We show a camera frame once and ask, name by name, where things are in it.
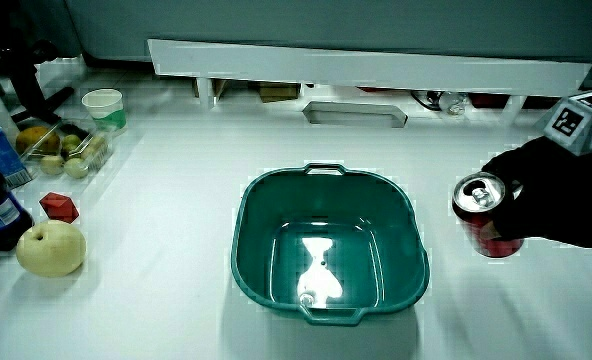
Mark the white green paper cup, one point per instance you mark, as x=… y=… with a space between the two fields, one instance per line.
x=105 y=112

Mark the red cola can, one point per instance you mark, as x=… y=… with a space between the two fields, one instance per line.
x=476 y=227

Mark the yellow apple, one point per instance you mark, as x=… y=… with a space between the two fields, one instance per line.
x=51 y=250

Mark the red faceted block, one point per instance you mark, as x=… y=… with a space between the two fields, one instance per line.
x=58 y=206

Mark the clear glass jar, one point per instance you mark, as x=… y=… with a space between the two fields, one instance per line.
x=452 y=102

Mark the small green fruit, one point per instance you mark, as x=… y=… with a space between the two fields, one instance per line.
x=71 y=141
x=97 y=144
x=76 y=168
x=52 y=165

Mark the clear plastic fruit tray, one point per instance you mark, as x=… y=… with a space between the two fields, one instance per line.
x=88 y=150

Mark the green plastic basin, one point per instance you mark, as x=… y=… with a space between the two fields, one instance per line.
x=256 y=225

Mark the black camera stand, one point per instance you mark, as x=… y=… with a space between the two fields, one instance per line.
x=26 y=85

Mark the person's right hand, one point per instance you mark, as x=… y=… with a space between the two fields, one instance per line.
x=561 y=200

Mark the brown cardboard box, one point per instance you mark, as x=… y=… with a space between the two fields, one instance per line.
x=278 y=92

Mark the orange mango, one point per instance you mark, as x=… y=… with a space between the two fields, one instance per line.
x=33 y=139

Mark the red box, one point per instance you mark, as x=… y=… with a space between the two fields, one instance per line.
x=488 y=100

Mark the white shelf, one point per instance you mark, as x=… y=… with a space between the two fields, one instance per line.
x=356 y=67

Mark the white desk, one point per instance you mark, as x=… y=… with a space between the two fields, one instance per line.
x=176 y=240

